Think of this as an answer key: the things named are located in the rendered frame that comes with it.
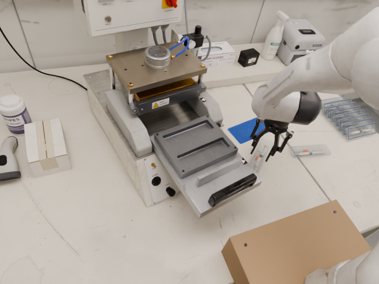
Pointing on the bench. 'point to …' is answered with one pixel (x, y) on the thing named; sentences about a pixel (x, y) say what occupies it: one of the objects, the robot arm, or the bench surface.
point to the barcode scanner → (9, 160)
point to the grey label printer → (299, 40)
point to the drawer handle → (232, 189)
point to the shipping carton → (47, 147)
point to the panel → (155, 169)
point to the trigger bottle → (274, 37)
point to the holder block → (195, 145)
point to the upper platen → (163, 89)
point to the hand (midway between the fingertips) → (261, 150)
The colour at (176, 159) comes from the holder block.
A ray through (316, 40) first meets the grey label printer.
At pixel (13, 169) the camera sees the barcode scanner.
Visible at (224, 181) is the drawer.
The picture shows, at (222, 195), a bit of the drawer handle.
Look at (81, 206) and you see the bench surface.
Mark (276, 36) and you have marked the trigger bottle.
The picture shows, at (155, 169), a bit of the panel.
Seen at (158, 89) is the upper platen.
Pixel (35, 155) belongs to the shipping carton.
